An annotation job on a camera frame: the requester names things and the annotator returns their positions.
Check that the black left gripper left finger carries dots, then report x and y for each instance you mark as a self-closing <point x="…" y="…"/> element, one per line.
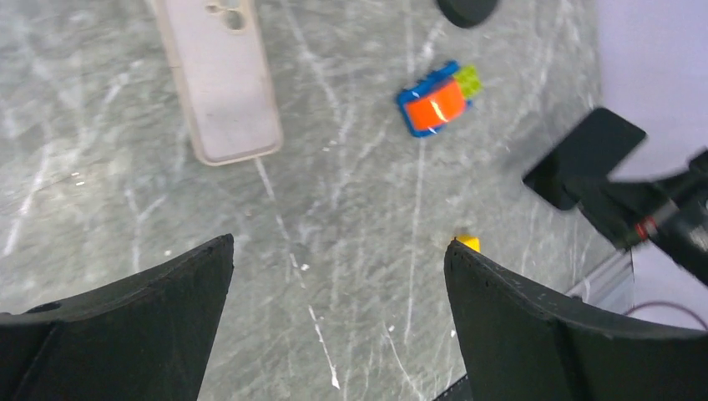
<point x="148" y="336"/>

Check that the beige phone case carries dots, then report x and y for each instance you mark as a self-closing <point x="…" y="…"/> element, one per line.
<point x="216" y="55"/>

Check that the orange blue toy car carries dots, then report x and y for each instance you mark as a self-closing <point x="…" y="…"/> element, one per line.
<point x="439" y="98"/>

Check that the black smartphone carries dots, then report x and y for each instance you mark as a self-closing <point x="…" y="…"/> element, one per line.
<point x="592" y="149"/>

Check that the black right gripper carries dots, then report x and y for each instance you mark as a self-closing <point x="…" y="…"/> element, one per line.
<point x="670" y="211"/>

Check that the yellow cube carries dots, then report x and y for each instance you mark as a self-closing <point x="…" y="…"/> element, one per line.
<point x="471" y="242"/>

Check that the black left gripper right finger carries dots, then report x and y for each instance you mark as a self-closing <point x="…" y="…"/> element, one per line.
<point x="623" y="358"/>

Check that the black microphone stand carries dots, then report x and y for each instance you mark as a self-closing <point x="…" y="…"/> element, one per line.
<point x="467" y="13"/>

